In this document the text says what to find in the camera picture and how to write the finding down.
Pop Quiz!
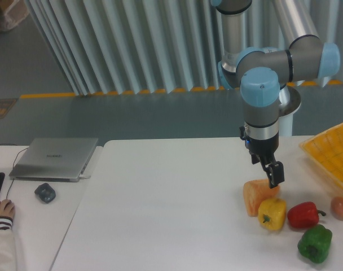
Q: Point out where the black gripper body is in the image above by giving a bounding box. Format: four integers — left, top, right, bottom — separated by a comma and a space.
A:
239, 126, 279, 169

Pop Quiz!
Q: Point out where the orange triangular bread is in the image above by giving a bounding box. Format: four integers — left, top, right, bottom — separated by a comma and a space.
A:
243, 179, 280, 217

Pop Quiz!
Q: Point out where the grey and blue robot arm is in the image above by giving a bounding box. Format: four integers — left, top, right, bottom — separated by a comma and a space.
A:
212, 1, 341, 188

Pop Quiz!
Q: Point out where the forearm in white sleeve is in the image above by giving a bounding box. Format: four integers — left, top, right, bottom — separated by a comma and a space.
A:
0, 216, 17, 271

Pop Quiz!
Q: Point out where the yellow woven basket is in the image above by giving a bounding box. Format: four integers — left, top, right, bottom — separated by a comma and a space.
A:
299, 123, 343, 196

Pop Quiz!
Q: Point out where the person's hand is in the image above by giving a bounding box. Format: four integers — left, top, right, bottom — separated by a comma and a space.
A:
0, 199, 15, 220

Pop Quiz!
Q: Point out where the yellow bell pepper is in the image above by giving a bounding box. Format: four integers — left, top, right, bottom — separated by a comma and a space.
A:
258, 198, 287, 231

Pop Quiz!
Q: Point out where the red bell pepper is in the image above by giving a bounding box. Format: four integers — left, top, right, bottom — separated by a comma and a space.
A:
287, 202, 326, 229

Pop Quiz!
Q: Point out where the brown egg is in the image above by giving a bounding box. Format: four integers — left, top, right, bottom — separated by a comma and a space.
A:
331, 196, 343, 221

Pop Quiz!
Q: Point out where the green bell pepper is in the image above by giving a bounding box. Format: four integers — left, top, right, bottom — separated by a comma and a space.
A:
297, 224, 333, 264

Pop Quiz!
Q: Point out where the white folding partition screen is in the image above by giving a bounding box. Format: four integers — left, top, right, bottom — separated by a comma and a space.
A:
26, 1, 343, 95

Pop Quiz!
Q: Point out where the silver closed laptop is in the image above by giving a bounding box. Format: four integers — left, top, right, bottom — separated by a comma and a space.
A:
9, 138, 98, 182

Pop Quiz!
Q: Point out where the dark small case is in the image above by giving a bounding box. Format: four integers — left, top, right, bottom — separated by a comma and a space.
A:
34, 183, 56, 204

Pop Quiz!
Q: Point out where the brown cardboard box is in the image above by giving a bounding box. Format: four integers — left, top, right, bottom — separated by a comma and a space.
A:
0, 1, 29, 33

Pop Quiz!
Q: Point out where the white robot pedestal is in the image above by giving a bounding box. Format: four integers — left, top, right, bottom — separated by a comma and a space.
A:
279, 85, 301, 137

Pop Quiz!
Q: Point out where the black mouse cable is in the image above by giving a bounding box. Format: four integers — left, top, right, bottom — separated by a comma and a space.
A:
0, 143, 31, 202

